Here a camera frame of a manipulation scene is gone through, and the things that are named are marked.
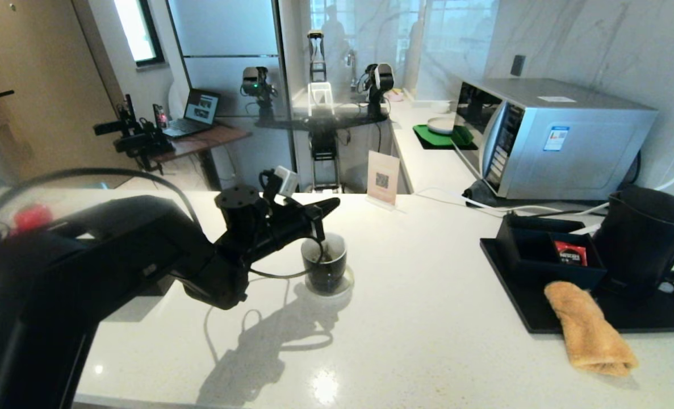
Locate black serving tray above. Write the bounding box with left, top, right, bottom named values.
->
left=479, top=237, right=674, bottom=335

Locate orange folded towel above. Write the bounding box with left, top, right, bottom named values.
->
left=544, top=281, right=639, bottom=378

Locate green tray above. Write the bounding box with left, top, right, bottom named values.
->
left=413, top=125, right=478, bottom=152

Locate wooden desk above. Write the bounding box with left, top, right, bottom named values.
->
left=154, top=126, right=253, bottom=192

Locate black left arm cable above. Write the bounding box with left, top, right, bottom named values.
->
left=0, top=168, right=324, bottom=280

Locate white bowl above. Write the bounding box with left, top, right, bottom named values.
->
left=426, top=116, right=457, bottom=136

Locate red round object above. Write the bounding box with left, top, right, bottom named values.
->
left=13, top=204, right=53, bottom=233

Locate window with dark frame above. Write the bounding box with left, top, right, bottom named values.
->
left=114, top=0, right=166, bottom=70

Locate black teleoperation rig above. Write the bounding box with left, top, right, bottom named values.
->
left=93, top=95, right=177, bottom=173

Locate black electric kettle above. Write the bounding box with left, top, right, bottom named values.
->
left=591, top=185, right=674, bottom=299

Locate background robot torso column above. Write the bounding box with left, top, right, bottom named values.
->
left=307, top=30, right=340, bottom=193

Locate silver microwave oven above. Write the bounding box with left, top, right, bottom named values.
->
left=453, top=78, right=660, bottom=202

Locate beige QR code sign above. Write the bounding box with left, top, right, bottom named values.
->
left=365, top=151, right=401, bottom=212

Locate dark curved tabletop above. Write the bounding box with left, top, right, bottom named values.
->
left=256, top=112, right=391, bottom=132

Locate open laptop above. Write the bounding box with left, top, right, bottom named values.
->
left=164, top=90, right=222, bottom=140

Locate black tissue box white top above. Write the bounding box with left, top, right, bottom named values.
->
left=133, top=272, right=174, bottom=297

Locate black cup white inside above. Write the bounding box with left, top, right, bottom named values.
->
left=302, top=232, right=349, bottom=294

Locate frosted glass partition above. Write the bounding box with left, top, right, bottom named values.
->
left=166, top=0, right=300, bottom=194

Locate red coffee sachet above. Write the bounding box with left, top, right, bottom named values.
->
left=554, top=241, right=589, bottom=268

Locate light brown wooden door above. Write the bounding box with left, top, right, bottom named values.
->
left=0, top=0, right=140, bottom=188

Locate black sachet organizer box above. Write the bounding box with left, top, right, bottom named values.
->
left=496, top=215, right=608, bottom=290

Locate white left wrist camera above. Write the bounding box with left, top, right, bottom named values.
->
left=273, top=166, right=299, bottom=197

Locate round glass coaster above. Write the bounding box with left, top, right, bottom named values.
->
left=305, top=267, right=355, bottom=297

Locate metal faucet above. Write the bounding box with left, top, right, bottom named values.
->
left=345, top=48, right=361, bottom=93

